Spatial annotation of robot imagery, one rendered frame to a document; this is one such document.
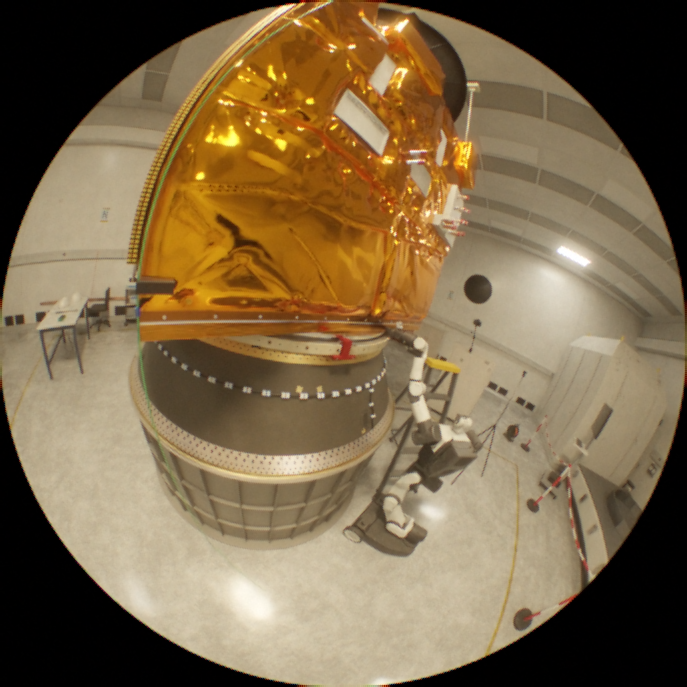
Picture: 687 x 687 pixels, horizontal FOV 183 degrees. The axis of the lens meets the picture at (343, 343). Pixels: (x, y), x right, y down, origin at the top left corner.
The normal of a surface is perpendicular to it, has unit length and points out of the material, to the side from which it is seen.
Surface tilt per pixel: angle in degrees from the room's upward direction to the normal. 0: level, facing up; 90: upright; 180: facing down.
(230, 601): 0
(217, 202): 86
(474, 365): 90
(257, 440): 62
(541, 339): 90
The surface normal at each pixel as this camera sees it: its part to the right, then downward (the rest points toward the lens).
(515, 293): -0.61, 0.07
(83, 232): 0.74, 0.41
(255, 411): 0.33, -0.10
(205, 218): 0.58, 0.54
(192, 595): 0.29, -0.91
